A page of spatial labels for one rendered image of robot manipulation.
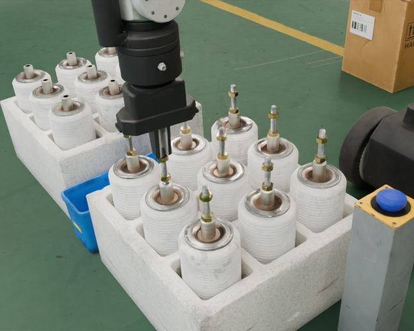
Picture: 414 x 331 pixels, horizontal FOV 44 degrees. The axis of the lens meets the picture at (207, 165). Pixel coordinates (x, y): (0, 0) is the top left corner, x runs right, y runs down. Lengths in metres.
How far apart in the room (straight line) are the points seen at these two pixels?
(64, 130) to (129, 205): 0.31
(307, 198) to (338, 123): 0.72
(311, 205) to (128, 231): 0.32
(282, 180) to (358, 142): 0.29
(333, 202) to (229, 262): 0.22
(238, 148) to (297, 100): 0.70
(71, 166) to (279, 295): 0.56
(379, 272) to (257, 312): 0.20
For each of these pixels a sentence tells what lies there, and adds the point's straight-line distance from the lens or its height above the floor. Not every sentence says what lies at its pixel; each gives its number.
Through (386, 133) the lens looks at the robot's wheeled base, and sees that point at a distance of 1.17.
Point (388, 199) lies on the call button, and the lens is 0.74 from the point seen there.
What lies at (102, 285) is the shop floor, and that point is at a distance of 1.09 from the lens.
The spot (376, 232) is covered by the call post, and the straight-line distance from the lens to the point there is 0.75.
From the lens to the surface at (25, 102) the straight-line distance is 1.39.
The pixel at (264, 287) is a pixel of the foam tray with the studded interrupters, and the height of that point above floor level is 0.17.
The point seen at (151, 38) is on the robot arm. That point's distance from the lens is 0.68.
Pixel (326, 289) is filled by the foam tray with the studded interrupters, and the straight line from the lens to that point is 0.97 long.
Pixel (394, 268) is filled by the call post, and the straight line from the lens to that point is 0.79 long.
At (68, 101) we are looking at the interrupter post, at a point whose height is 0.27.
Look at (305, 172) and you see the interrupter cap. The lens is 0.91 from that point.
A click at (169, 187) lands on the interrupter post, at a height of 0.28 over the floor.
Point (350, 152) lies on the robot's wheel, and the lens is 1.21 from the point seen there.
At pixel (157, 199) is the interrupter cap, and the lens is 0.86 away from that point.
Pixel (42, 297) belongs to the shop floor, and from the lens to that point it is 1.11.
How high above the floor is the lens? 0.77
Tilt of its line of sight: 34 degrees down
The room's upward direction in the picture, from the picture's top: 4 degrees counter-clockwise
